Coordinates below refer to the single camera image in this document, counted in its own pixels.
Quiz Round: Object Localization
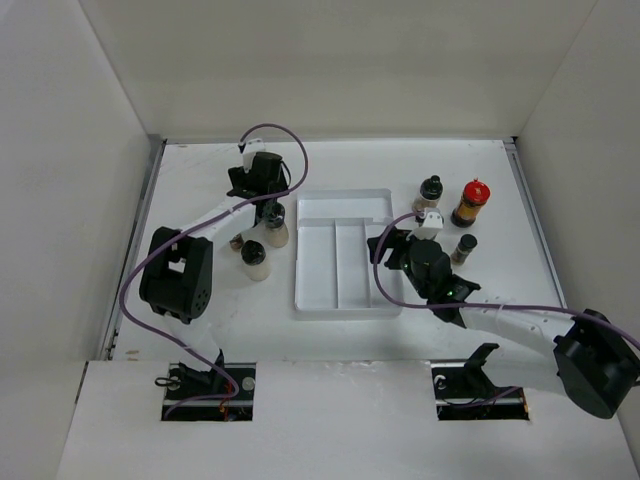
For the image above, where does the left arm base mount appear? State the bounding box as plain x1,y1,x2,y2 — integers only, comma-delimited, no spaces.
154,363,257,423

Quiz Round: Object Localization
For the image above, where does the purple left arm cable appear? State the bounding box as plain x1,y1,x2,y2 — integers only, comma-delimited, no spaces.
119,123,309,420

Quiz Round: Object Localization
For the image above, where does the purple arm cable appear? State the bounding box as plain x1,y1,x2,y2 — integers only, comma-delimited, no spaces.
119,123,309,420
372,210,640,409

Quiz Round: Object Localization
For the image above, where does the small black-lid spice jar outer-right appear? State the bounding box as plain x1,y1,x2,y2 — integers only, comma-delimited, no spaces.
450,234,478,265

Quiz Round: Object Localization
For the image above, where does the small black-lid spice jar left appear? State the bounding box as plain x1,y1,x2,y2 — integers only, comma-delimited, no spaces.
229,234,245,252

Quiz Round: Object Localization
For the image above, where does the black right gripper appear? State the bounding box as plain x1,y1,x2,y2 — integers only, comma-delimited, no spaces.
367,225,433,299

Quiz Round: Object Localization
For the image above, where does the black-top white powder grinder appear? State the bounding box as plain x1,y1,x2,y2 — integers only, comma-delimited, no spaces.
241,240,271,282

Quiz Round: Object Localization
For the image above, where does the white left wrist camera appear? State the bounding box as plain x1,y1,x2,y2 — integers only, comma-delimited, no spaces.
238,138,266,173

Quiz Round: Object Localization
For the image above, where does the black-top brown chunk grinder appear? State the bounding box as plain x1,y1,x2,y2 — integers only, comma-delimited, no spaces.
412,175,444,214

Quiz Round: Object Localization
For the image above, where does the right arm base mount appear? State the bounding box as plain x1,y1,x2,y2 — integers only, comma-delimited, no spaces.
431,343,529,421

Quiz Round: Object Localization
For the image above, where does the red-lid sauce jar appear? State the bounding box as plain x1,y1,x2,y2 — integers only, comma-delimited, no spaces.
451,178,491,228

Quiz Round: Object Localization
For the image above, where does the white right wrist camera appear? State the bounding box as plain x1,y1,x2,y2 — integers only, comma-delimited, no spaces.
410,208,444,240

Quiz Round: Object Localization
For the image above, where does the white plastic organizer tray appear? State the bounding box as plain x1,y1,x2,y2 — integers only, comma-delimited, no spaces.
294,188,402,320

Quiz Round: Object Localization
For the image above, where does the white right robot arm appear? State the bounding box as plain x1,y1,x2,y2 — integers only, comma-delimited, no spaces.
366,225,639,419

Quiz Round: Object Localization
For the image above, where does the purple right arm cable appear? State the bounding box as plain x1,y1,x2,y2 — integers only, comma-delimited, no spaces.
372,210,640,409

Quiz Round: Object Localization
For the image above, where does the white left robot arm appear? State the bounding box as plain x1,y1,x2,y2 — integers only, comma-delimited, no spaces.
131,150,295,399

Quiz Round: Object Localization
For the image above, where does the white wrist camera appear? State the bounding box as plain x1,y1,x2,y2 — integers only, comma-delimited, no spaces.
238,138,266,173
410,208,444,240

